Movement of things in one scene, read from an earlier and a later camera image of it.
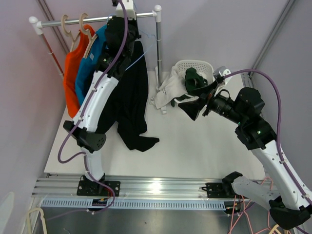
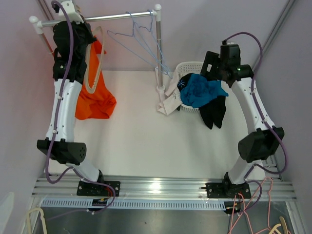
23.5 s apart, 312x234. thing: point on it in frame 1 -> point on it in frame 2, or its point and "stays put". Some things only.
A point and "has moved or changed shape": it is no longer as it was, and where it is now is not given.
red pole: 53,54 stays put
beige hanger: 69,33 has moved or changed shape
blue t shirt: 87,68 -> 198,92
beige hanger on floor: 42,217 stays put
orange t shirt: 73,61 has moved or changed shape
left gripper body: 132,28 -> 85,35
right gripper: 193,108 -> 212,59
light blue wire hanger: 152,34 -> 149,37
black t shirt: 128,110 -> 215,114
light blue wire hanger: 110,14 -> 147,38
